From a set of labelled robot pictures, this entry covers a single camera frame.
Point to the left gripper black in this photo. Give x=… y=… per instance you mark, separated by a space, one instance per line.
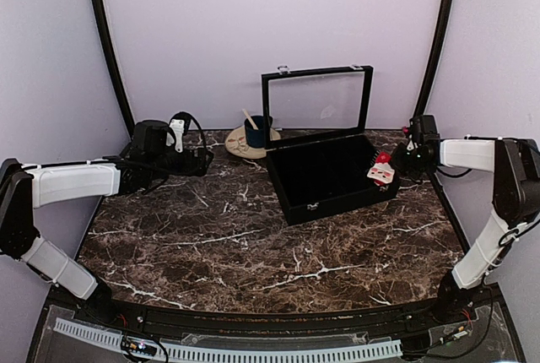
x=201 y=165

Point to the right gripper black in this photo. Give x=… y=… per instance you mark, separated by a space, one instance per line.
x=396 y=159

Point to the red Santa Christmas sock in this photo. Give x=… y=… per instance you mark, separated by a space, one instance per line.
x=381 y=172

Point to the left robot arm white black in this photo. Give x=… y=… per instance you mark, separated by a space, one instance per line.
x=25 y=188

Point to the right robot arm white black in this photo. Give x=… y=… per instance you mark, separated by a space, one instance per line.
x=492 y=218

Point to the beige woven coaster mat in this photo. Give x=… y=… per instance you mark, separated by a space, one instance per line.
x=236 y=144

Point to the black display box glass lid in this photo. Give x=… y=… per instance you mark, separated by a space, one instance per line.
x=325 y=174

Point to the dark blue cup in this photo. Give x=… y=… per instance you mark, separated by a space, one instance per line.
x=255 y=137

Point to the wooden stick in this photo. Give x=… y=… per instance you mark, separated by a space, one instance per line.
x=250 y=119

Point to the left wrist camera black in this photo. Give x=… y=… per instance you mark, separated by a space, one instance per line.
x=154 y=138

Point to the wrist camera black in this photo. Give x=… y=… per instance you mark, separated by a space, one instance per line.
x=422 y=130
x=154 y=138

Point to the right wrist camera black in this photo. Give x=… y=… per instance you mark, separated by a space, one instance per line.
x=422 y=130

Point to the black front rail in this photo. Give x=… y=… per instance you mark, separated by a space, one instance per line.
x=408 y=320

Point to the left circuit board with wires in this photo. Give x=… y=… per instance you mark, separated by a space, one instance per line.
x=140 y=347

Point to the circuit board with wires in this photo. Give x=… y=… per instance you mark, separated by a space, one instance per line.
x=140 y=347
x=456 y=341

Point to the right circuit board with wires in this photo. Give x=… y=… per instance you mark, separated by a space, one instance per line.
x=456 y=341

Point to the white slotted cable duct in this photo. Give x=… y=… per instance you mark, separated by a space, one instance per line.
x=201 y=348

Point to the right black frame post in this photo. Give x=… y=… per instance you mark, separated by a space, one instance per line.
x=435 y=52

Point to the black frame post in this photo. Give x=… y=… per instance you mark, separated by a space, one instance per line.
x=109 y=53
x=435 y=52

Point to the left black frame post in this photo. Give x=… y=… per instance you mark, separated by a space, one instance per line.
x=109 y=53

